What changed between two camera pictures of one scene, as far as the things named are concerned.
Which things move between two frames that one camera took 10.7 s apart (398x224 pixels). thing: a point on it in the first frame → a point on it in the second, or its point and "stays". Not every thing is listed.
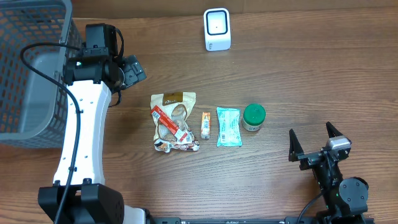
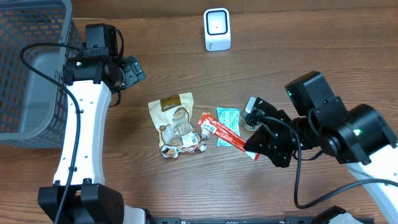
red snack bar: (169, 123) → (225, 133)
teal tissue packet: (229, 131) stays
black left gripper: (134, 70) stays
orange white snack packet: (206, 125) stays
